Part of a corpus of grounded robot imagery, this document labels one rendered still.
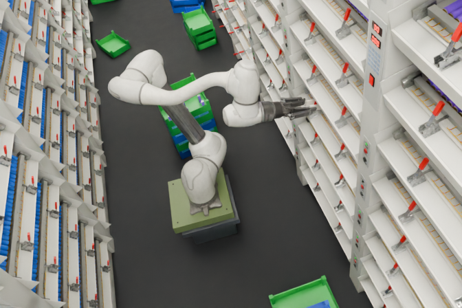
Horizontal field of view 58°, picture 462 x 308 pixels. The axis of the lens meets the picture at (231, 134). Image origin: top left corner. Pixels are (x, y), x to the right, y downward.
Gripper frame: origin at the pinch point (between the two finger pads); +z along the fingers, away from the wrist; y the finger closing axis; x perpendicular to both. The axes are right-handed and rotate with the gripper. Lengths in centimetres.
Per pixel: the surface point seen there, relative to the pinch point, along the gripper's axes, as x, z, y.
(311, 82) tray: 13.5, -4.9, 1.0
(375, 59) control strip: 59, -19, 50
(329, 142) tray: -6.7, 0.9, 17.5
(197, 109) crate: -57, -36, -72
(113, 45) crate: -106, -81, -238
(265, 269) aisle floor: -91, -20, 26
